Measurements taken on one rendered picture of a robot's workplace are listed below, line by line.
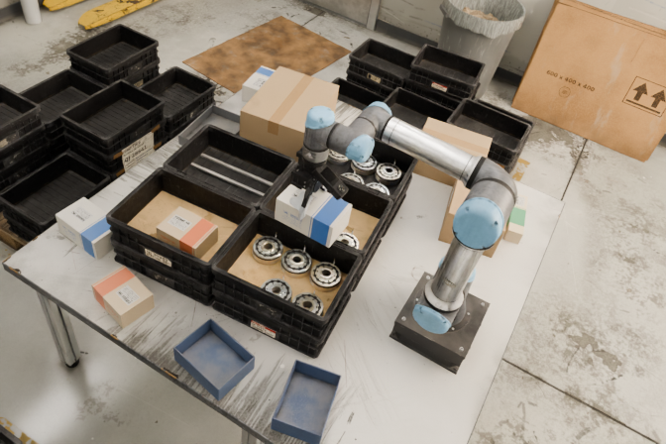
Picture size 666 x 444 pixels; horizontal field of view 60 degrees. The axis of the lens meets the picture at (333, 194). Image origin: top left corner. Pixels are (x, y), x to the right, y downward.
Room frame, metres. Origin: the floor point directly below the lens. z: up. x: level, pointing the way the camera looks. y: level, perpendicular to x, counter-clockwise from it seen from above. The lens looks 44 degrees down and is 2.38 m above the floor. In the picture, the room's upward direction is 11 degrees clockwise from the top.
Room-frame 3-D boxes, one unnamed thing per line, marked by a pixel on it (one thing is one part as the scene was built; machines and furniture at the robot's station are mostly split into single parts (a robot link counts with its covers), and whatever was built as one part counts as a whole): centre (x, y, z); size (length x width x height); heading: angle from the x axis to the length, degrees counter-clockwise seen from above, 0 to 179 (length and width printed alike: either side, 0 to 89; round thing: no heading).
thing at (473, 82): (3.17, -0.54, 0.37); 0.42 x 0.34 x 0.46; 68
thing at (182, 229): (1.26, 0.45, 0.87); 0.16 x 0.12 x 0.07; 69
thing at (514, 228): (1.80, -0.77, 0.73); 0.24 x 0.06 x 0.06; 169
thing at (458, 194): (1.74, -0.58, 0.78); 0.30 x 0.22 x 0.16; 169
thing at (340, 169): (1.75, -0.08, 0.87); 0.40 x 0.30 x 0.11; 73
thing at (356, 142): (1.24, -0.03, 1.41); 0.11 x 0.11 x 0.08; 67
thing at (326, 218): (1.26, 0.05, 1.09); 0.20 x 0.12 x 0.09; 68
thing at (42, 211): (1.80, 1.27, 0.26); 0.40 x 0.30 x 0.23; 157
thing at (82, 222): (1.30, 0.82, 0.75); 0.20 x 0.12 x 0.09; 63
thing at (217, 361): (0.91, 0.26, 0.74); 0.20 x 0.15 x 0.07; 58
